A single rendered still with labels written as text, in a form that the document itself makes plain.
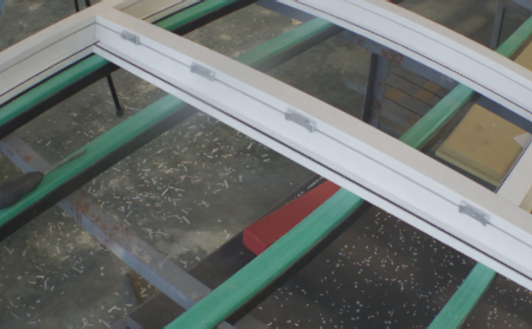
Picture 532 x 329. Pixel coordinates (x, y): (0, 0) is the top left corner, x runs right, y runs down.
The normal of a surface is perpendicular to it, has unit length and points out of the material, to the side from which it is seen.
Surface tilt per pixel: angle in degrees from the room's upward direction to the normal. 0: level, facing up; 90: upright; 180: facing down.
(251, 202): 0
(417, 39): 90
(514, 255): 90
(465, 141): 0
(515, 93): 90
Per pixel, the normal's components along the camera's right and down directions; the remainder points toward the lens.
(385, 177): -0.62, 0.44
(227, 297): 0.08, -0.79
